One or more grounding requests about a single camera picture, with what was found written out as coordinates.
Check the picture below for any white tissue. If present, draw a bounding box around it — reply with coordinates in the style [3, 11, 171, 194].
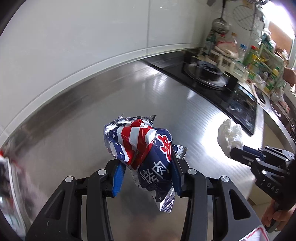
[217, 119, 244, 158]

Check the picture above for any red white blue snack bag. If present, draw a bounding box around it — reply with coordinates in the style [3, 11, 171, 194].
[103, 115, 187, 213]

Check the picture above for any person's right hand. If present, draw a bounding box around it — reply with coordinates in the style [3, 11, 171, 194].
[261, 199, 295, 230]

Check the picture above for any green oil bottle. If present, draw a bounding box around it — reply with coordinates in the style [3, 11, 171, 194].
[243, 45, 258, 67]

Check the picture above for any black gas stove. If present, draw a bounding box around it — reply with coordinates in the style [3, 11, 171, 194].
[144, 50, 257, 136]

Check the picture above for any white plastic tray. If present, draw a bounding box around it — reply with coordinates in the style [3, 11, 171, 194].
[1, 156, 26, 238]

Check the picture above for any metal strainer ladle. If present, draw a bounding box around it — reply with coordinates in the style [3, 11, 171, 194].
[212, 0, 230, 35]

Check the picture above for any round wire rack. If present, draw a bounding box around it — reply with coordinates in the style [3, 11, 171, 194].
[232, 5, 260, 31]

